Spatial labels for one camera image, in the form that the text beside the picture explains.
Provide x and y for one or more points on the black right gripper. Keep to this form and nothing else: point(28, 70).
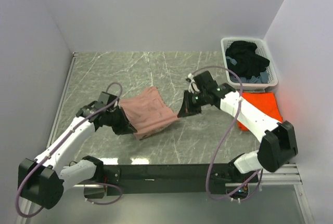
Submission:
point(187, 107)

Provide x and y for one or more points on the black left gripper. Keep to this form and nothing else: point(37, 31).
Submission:
point(125, 127)

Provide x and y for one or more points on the pink printed t-shirt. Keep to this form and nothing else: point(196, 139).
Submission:
point(148, 113)

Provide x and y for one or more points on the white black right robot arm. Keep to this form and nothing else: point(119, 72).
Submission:
point(277, 139)

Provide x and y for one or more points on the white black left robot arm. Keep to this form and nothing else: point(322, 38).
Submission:
point(44, 179)

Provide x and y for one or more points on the black t-shirt in basket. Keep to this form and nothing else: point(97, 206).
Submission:
point(244, 61)

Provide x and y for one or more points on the white plastic laundry basket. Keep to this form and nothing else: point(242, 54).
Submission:
point(262, 50)

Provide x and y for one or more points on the blue garment in basket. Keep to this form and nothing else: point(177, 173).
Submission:
point(261, 79)

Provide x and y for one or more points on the folded orange t-shirt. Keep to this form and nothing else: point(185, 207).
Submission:
point(265, 102)

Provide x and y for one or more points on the black robot mounting base bar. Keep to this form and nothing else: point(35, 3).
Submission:
point(175, 178)

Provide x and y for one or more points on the aluminium frame rail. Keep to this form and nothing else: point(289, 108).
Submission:
point(286, 176)

